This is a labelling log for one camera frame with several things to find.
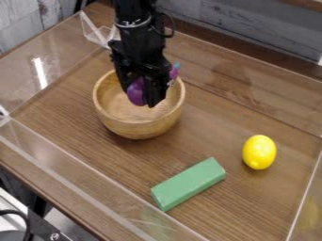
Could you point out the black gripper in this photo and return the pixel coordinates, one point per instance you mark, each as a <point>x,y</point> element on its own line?
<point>138,56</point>

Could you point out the purple toy eggplant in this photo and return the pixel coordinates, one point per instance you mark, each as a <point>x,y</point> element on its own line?
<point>136,90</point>

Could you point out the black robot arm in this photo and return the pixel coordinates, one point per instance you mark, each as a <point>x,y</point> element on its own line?
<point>133,9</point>

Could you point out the brown wooden bowl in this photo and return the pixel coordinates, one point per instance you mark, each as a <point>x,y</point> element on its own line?
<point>136,122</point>

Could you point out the yellow toy lemon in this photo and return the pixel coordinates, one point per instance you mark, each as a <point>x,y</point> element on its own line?
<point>260,152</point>

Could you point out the green rectangular block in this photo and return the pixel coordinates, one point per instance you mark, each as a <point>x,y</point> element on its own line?
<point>188,184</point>

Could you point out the clear acrylic corner bracket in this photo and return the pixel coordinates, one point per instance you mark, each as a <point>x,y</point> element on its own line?
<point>99,35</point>

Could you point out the clear acrylic tray wall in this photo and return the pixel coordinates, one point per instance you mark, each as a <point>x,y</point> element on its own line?
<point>102,205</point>

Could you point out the black device with cable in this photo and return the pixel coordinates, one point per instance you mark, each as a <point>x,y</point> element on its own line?
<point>42,230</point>

